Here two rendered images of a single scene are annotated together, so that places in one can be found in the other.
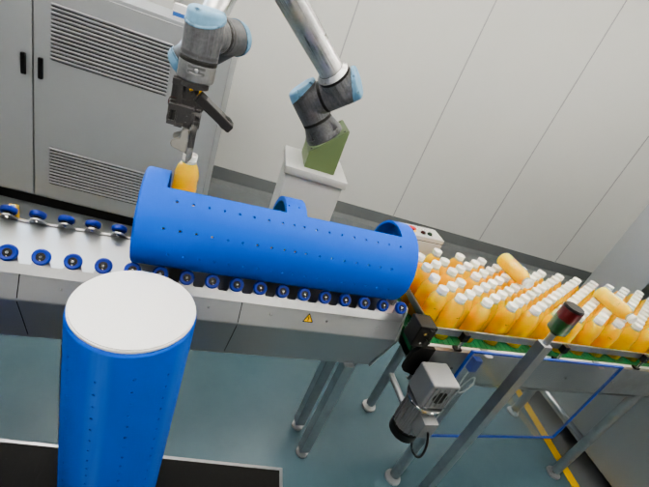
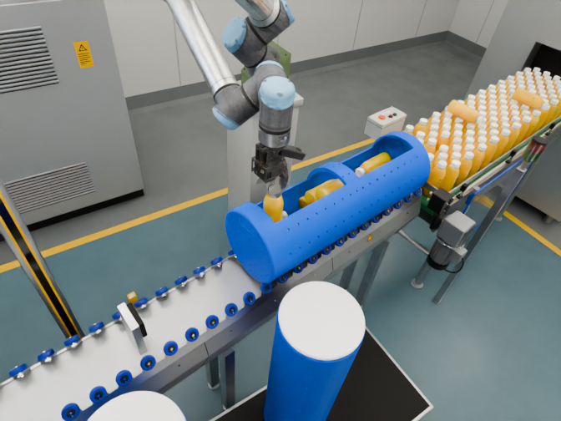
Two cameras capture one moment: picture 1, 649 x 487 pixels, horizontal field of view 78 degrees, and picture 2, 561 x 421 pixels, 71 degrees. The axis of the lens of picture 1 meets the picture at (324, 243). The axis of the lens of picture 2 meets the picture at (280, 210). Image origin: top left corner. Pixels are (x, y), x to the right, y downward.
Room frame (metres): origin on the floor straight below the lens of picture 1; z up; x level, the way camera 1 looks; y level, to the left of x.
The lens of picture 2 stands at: (0.13, 0.76, 2.15)
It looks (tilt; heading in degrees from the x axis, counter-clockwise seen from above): 44 degrees down; 339
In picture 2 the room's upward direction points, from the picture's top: 6 degrees clockwise
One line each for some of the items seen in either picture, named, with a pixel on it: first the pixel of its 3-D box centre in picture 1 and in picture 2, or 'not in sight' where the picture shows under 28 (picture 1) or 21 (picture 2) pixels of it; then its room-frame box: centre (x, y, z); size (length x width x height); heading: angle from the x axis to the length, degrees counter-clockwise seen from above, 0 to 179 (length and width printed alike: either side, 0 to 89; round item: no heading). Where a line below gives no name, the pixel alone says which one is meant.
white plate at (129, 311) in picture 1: (135, 307); (321, 317); (0.69, 0.36, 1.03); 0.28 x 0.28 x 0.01
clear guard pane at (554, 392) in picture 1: (519, 400); (492, 200); (1.33, -0.99, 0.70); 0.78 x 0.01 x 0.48; 113
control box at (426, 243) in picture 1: (416, 240); (385, 123); (1.68, -0.38, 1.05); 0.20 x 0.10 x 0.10; 113
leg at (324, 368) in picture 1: (317, 385); (351, 261); (1.37, -0.21, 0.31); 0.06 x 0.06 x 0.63; 23
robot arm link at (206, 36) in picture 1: (203, 35); (276, 105); (1.02, 0.46, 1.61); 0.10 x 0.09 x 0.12; 171
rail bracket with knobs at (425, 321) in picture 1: (419, 330); (438, 201); (1.16, -0.42, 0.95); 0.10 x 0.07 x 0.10; 23
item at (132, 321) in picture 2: not in sight; (134, 327); (0.81, 0.92, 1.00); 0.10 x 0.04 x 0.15; 23
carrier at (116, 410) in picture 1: (118, 422); (305, 376); (0.69, 0.36, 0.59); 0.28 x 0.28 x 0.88
